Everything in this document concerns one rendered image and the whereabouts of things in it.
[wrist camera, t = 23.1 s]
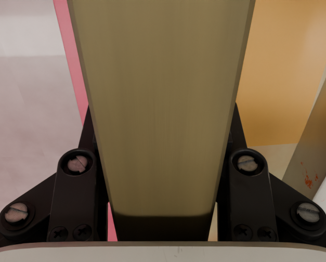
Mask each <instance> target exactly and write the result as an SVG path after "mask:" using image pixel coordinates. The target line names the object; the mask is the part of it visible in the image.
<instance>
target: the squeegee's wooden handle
mask: <svg viewBox="0 0 326 262"><path fill-rule="evenodd" d="M255 2H256V0H67V4H68V9H69V14H70V19H71V23H72V29H73V33H74V38H75V43H76V47H77V53H78V56H79V61H80V65H81V70H82V75H83V80H84V85H85V90H86V94H87V99H88V104H89V109H90V114H91V117H92V122H93V127H94V132H95V136H96V141H97V146H98V151H99V156H100V160H101V166H102V170H103V175H104V178H105V183H106V188H107V193H108V198H109V203H110V207H111V213H112V217H113V222H114V227H115V231H116V237H117V240H118V241H208V236H209V232H210V227H211V222H212V217H213V212H214V207H215V202H216V197H217V191H218V186H219V181H220V176H221V171H222V167H223V162H224V157H225V152H226V147H227V142H228V137H229V132H230V126H231V121H232V116H233V111H234V106H235V102H236V97H237V92H238V87H239V82H240V77H241V72H242V67H243V62H244V56H245V51H246V46H247V41H248V38H249V32H250V27H251V22H252V17H253V12H254V7H255Z"/></svg>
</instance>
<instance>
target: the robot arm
mask: <svg viewBox="0 0 326 262"><path fill-rule="evenodd" d="M216 202H217V241H108V203H109V198H108V193H107V188H106V183H105V178H104V175H103V170H102V166H101V160H100V156H99V151H98V146H97V141H96V136H95V132H94V127H93V122H92V117H91V114H90V109H89V105H88V107H87V112H86V116H85V120H84V124H83V129H82V133H81V137H80V141H79V146H78V148H75V149H72V150H70V151H68V152H66V153H65V154H64V155H62V157H61V158H60V159H59V161H58V165H57V172H56V173H54V174H53V175H51V176H50V177H48V178H47V179H45V180H44V181H42V182H41V183H39V184H38V185H36V186H35V187H33V188H32V189H30V190H29V191H27V192H26V193H24V194H23V195H21V196H19V197H18V198H16V199H15V200H13V201H12V202H10V203H9V204H8V205H6V206H5V207H4V208H3V209H2V211H1V212H0V262H326V213H325V212H324V210H323V209H322V208H321V207H320V206H319V205H318V204H316V203H315V202H313V201H312V200H310V199H309V198H307V197H306V196H304V195H303V194H301V193H300V192H298V191H297V190H295V189H294V188H292V187H291V186H289V185H288V184H286V183H285V182H283V181H282V180H280V179H279V178H277V177H276V176H274V175H273V174H271V173H270V172H269V170H268V164H267V161H266V159H265V157H264V156H263V155H262V154H261V153H259V152H258V151H256V150H253V149H250V148H247V144H246V140H245V136H244V131H243V127H242V123H241V119H240V114H239V110H238V106H237V103H236V102H235V106H234V111H233V116H232V121H231V126H230V132H229V137H228V142H227V147H226V152H225V157H224V162H223V167H222V171H221V176H220V181H219V186H218V191H217V197H216Z"/></svg>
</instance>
